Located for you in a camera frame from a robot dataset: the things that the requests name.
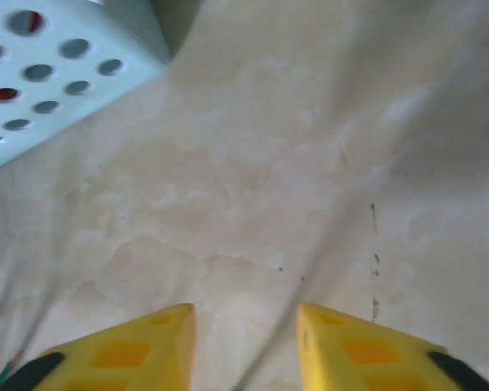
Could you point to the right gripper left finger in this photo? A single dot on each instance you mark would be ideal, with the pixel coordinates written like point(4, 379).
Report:
point(146, 354)

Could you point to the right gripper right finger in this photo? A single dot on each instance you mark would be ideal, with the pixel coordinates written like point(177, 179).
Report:
point(350, 354)

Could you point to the blue perforated plastic basket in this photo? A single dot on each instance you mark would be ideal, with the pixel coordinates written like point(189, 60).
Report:
point(65, 93)

